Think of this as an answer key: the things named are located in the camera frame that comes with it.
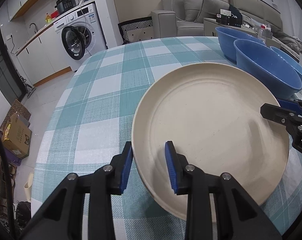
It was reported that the grey sofa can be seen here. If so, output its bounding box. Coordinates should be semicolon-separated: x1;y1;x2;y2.
151;0;284;38

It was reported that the white kitchen base cabinet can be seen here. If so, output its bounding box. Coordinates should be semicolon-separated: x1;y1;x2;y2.
16;24;73;86

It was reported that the grey side cabinet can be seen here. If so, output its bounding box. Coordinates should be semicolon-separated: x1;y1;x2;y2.
203;17;267;41

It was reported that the black mesh basket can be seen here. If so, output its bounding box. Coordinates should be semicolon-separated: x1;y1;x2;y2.
15;201;33;228

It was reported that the black box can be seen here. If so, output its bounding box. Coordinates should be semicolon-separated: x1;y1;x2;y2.
215;13;243;28

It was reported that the black cable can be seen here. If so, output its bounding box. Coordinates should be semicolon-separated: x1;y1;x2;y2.
0;117;17;240

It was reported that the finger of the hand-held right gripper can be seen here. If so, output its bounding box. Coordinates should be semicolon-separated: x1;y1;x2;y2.
260;103;302;128
276;98;302;117

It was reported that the blue bowl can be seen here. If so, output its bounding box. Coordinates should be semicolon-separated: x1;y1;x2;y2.
215;26;267;63
269;46;302;91
234;39;302;99

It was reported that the printed cardboard box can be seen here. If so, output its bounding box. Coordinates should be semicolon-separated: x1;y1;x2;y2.
2;112;33;159

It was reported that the cream plastic bin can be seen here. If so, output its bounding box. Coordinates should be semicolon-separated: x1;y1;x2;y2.
24;172;34;202

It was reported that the grey stick vacuum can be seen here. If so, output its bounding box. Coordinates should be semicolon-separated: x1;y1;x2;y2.
19;76;36;98

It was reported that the cream round plate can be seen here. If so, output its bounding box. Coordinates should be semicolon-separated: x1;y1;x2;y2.
131;62;290;221

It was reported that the black white patterned bag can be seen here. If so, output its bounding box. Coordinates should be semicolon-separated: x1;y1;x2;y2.
118;17;154;45

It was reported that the grey blanket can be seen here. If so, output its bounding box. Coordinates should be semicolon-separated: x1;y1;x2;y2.
275;29;302;53

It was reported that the black pressure cooker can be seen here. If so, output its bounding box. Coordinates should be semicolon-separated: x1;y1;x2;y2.
55;0;78;14

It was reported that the grey cushion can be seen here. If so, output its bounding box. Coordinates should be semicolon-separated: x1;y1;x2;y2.
195;0;230;23
181;0;204;22

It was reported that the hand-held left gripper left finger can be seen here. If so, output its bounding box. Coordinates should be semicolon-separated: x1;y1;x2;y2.
18;142;133;240

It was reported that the brown patterned flat box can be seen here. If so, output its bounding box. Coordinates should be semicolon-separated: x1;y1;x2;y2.
0;99;31;131

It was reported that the navy bag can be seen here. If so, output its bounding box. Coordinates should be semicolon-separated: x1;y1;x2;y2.
228;4;244;21

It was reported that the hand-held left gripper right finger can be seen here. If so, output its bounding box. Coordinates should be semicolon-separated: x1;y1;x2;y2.
165;141;283;240

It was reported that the white washing machine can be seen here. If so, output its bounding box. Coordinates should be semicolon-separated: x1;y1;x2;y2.
53;2;107;61

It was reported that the dark glass door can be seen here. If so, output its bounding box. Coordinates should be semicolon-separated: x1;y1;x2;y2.
0;17;26;106

